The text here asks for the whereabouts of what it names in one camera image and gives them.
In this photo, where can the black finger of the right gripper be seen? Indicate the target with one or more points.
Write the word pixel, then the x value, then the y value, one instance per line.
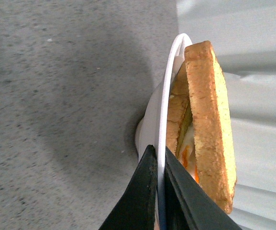
pixel 136 208
pixel 188 207

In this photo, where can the bread slice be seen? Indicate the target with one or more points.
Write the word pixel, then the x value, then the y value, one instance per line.
pixel 177 110
pixel 214 150

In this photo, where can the white round plate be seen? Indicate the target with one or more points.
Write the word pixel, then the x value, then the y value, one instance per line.
pixel 151 130

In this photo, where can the fried egg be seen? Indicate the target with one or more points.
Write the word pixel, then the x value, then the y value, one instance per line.
pixel 187 149

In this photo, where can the grey curtain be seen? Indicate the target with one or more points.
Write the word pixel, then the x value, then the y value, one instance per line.
pixel 243 34

